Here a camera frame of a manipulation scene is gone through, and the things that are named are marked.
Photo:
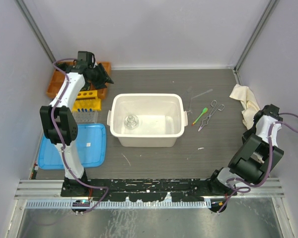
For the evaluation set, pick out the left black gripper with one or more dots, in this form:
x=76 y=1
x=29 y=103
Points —
x=100 y=83

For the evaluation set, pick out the white plastic bin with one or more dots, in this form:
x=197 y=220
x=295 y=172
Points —
x=162 y=119

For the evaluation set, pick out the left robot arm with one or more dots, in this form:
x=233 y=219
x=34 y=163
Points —
x=59 y=125

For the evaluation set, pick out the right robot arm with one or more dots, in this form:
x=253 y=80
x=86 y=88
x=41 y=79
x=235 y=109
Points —
x=257 y=156

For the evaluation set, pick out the yellow test tube rack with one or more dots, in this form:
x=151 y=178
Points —
x=87 y=100

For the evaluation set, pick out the clear plastic tube rack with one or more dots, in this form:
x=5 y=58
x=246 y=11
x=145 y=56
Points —
x=85 y=117

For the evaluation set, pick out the wooden compartment tray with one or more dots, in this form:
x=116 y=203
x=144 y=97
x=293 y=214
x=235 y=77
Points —
x=58 y=79

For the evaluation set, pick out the blue plastic tray lid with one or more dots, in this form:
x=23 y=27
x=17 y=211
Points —
x=91 y=147

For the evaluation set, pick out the green rainbow spoon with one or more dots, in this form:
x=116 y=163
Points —
x=201 y=114

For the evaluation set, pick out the metal crucible tongs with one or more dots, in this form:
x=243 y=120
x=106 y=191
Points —
x=215 y=107

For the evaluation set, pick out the cream cloth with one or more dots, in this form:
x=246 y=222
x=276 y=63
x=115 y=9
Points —
x=248 y=102

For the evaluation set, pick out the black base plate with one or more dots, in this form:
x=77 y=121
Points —
x=147 y=190

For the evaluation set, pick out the aluminium rail frame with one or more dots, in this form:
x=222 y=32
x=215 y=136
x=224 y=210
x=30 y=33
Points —
x=46 y=193

